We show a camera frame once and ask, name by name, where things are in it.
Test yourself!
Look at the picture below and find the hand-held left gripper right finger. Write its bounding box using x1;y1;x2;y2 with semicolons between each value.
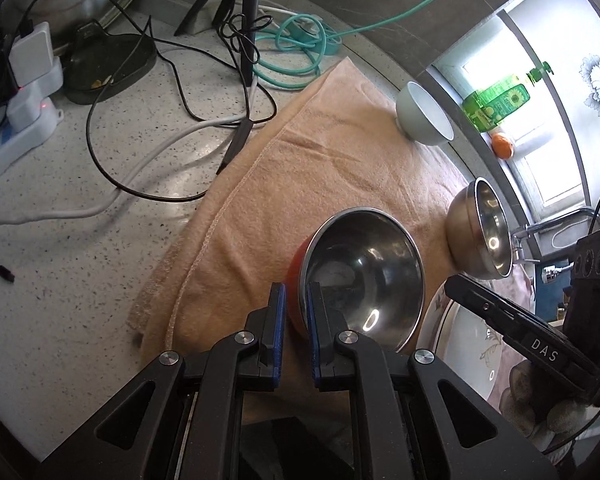
306;281;556;480

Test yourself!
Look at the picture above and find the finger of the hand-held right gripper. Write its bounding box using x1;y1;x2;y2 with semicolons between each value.
445;274;526;348

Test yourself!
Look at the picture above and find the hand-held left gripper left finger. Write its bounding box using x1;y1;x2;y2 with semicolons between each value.
45;282;287;480

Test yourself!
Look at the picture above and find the pink floral white plate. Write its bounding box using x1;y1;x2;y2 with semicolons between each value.
450;300;521;411

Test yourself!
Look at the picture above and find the large white leaf-pattern plate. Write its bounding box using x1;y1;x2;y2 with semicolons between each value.
419;280;486;401

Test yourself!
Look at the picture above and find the large steel bowl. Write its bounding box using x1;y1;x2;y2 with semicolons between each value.
445;177;515;279

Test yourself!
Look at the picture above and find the red steel bowl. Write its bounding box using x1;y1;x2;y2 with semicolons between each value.
286;207;425;353

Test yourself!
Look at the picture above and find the light blue ceramic bowl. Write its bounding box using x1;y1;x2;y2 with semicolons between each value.
395;81;455;147

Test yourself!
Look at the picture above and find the person's right hand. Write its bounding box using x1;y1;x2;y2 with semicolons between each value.
507;360;600;443

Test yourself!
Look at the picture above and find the chrome faucet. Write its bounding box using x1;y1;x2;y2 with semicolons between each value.
510;205;596;267

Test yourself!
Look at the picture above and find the window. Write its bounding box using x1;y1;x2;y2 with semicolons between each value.
430;10;596;221

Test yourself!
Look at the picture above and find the orange tangerine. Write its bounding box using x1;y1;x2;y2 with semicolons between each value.
491;132;516;160

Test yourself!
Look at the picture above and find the peach towel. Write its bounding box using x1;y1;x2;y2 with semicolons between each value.
127;55;536;426

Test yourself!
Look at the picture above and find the green dish soap bottle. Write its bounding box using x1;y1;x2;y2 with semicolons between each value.
461;61;553;135

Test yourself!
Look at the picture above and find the black tripod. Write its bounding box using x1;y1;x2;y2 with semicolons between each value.
175;0;268;86

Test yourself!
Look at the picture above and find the black tray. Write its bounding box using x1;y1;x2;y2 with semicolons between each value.
60;20;158;106

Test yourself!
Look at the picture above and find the white power strip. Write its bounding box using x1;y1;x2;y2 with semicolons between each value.
0;95;63;188

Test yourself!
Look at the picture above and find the white charger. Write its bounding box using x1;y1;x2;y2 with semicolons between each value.
7;21;53;86
5;60;63;126

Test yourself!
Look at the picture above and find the white counter cable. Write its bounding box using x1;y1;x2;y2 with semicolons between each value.
0;115;253;241

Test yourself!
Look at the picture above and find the teal cable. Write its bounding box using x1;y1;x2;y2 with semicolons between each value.
252;0;483;92

